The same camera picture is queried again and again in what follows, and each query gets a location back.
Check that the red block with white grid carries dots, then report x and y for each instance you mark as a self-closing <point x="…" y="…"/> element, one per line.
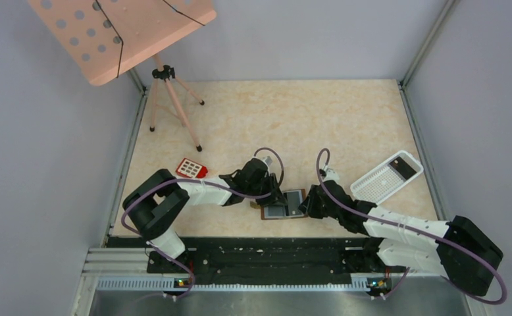
<point x="191" y="169"/>

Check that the grey credit card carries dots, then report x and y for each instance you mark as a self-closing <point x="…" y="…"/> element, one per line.
<point x="294" y="199"/>

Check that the pink music stand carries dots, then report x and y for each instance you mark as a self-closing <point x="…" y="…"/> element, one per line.
<point x="109" y="38"/>

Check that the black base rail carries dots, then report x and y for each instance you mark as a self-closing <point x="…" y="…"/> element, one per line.
<point x="263" y="261"/>

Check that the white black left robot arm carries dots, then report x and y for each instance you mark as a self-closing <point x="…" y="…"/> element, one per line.
<point x="156" y="203"/>

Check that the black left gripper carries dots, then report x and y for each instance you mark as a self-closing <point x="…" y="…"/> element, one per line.
<point x="275" y="191"/>

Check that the white plastic basket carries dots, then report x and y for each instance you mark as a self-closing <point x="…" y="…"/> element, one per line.
<point x="382" y="182"/>

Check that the black credit card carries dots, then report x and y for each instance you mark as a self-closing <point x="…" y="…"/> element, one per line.
<point x="404" y="170"/>

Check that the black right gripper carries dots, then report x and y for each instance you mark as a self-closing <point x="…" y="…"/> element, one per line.
<point x="312" y="200"/>

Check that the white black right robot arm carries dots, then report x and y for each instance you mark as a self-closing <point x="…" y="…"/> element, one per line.
<point x="456" y="250"/>

